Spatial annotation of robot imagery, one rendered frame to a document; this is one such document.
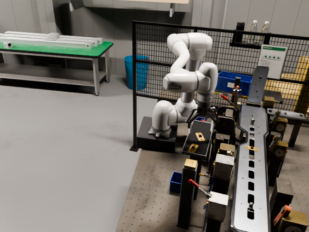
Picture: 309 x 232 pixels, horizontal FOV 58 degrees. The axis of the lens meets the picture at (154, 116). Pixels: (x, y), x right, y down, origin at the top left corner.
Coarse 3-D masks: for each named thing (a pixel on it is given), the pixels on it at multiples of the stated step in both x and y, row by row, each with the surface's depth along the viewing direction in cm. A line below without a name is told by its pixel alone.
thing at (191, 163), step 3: (186, 159) 149; (189, 159) 149; (186, 162) 146; (189, 162) 147; (192, 162) 147; (195, 162) 147; (186, 165) 145; (189, 165) 145; (192, 165) 145; (195, 165) 145
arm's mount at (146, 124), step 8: (144, 120) 250; (144, 128) 239; (176, 128) 242; (144, 136) 230; (152, 136) 231; (176, 136) 241; (144, 144) 231; (152, 144) 230; (160, 144) 229; (168, 144) 228
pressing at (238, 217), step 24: (240, 120) 220; (264, 120) 221; (240, 144) 190; (264, 144) 192; (240, 168) 168; (264, 168) 169; (240, 192) 151; (264, 192) 151; (240, 216) 137; (264, 216) 137
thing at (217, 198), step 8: (216, 192) 142; (208, 200) 143; (216, 200) 137; (224, 200) 138; (208, 208) 139; (216, 208) 138; (224, 208) 136; (208, 216) 142; (216, 216) 140; (224, 216) 139; (208, 224) 145; (216, 224) 144
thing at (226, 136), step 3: (219, 132) 188; (216, 135) 185; (222, 135) 185; (225, 135) 185; (228, 135) 185; (225, 138) 182; (228, 138) 182; (225, 141) 183; (228, 141) 182; (213, 147) 192; (213, 150) 189; (210, 165) 200; (210, 168) 201; (210, 174) 199
